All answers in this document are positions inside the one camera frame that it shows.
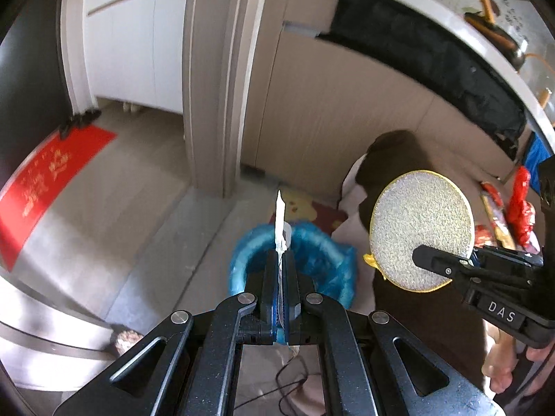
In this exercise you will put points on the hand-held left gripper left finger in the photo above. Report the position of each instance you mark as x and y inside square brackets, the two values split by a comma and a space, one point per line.
[273, 307]

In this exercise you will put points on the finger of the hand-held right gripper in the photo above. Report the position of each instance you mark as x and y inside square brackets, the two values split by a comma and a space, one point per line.
[438, 262]
[507, 256]

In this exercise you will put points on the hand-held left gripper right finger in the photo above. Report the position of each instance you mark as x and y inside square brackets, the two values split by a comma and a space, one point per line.
[295, 294]

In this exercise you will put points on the yellow red snack packet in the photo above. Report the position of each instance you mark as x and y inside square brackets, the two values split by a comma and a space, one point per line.
[498, 219]

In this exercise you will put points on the white plastic wrapper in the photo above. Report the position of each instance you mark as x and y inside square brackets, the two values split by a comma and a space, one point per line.
[280, 216]

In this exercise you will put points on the person's right hand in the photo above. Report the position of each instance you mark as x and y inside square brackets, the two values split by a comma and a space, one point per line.
[501, 368]

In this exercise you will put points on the small red snack packet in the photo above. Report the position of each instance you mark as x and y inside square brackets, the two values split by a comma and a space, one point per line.
[482, 236]

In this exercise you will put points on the red crinkled snack packet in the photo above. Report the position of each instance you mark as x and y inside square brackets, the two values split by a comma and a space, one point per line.
[520, 208]

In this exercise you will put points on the patterned floor mat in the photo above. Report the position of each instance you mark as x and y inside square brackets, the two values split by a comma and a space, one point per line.
[314, 212]

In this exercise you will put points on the blue towel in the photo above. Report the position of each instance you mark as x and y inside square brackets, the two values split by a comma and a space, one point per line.
[537, 151]

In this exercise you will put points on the small rough stone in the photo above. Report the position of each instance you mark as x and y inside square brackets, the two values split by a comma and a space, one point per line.
[126, 341]

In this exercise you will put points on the cardboard panel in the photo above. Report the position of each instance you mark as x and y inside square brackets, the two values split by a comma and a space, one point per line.
[312, 108]

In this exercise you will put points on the black garment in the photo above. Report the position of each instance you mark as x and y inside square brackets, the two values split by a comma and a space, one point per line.
[425, 52]

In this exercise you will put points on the silver metal appliance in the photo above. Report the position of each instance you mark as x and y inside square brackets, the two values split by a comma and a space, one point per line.
[47, 338]

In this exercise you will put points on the orange wooden stick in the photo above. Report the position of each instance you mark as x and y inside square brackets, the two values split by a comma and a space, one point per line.
[486, 4]

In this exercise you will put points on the red doormat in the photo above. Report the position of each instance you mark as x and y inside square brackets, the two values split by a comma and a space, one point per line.
[47, 182]

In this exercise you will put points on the black floor object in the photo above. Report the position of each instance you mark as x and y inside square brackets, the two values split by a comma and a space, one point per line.
[80, 122]

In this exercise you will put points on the white cabinet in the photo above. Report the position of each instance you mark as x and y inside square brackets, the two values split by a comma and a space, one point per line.
[130, 39]

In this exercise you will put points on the dark door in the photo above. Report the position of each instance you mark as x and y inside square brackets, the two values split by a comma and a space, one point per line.
[30, 95]

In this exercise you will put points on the grey door frame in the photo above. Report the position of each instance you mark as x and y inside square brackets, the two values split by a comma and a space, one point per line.
[217, 73]

